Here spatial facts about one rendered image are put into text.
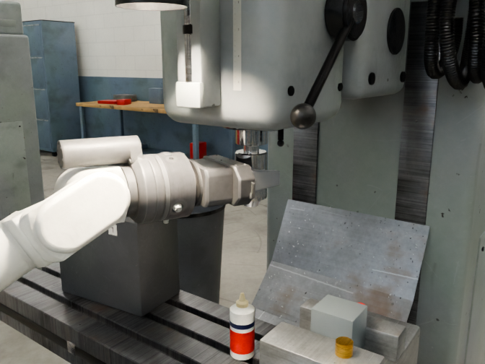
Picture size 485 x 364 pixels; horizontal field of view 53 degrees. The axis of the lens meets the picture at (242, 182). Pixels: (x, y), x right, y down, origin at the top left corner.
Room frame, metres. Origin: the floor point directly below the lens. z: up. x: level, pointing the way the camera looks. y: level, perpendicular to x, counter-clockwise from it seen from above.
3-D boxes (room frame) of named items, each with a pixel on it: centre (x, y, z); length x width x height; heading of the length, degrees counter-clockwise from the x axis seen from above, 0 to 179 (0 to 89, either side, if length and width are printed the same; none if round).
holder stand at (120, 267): (0.93, 0.25, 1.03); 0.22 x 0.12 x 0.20; 60
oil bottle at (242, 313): (0.71, 0.00, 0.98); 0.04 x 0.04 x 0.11
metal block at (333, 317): (0.60, -0.13, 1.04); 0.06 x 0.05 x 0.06; 55
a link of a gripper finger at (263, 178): (0.66, -0.03, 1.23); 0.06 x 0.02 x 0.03; 121
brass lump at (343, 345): (0.54, -0.13, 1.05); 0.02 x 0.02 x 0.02
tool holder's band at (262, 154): (0.69, -0.01, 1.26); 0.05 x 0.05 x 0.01
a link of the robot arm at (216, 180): (0.64, 0.07, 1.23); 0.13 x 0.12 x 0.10; 31
